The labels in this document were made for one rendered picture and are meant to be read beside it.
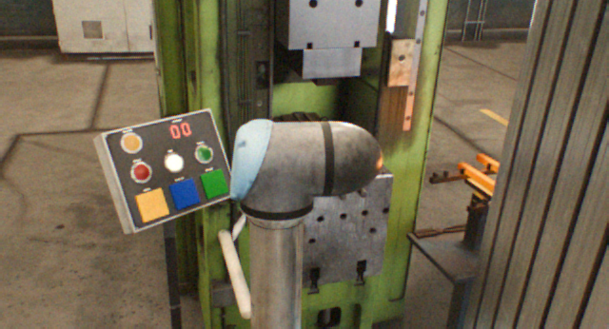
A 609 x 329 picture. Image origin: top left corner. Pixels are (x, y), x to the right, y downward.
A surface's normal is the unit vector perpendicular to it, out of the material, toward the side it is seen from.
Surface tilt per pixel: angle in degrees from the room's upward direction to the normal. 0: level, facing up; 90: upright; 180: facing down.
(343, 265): 90
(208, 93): 90
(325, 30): 90
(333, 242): 90
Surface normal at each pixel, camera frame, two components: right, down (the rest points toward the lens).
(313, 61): 0.30, 0.41
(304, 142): 0.11, -0.44
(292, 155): 0.13, -0.11
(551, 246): -1.00, -0.04
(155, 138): 0.60, -0.16
